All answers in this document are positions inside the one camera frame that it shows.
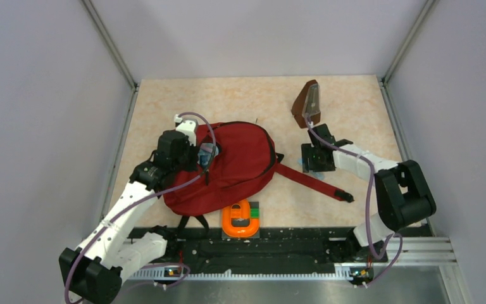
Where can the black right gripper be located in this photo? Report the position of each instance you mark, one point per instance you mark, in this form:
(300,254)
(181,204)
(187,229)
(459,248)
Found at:
(308,164)

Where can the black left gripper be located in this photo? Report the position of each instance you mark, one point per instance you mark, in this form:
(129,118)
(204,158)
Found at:
(193,150)

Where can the light blue packaged item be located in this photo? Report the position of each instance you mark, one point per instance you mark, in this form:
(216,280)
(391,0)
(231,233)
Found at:
(207,152)

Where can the red student backpack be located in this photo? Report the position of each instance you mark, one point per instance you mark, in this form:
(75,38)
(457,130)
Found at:
(244,163)

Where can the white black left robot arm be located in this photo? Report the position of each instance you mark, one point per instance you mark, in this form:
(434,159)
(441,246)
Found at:
(97,268)

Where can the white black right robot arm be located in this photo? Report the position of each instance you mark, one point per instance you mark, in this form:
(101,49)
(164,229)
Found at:
(397,196)

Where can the brown wooden metronome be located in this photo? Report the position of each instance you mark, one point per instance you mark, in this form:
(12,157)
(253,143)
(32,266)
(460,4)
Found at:
(307,104)

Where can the small green block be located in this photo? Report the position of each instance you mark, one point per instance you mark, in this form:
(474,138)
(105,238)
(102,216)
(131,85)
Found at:
(254,213)

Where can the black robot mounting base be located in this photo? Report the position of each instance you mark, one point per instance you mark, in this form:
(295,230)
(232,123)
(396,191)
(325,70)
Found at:
(276,251)

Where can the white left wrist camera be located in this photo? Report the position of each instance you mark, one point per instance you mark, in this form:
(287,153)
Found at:
(187,126)

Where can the dark grey square base plate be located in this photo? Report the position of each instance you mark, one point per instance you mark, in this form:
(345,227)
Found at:
(253,233)

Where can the aluminium frame rail left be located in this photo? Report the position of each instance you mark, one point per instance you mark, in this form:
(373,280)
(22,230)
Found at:
(119,121)

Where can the aluminium frame rail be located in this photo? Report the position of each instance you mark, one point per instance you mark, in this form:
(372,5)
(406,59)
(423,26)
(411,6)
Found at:
(410,18)
(119,121)

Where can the aluminium frame rail right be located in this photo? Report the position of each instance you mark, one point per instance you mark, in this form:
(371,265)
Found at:
(410,18)

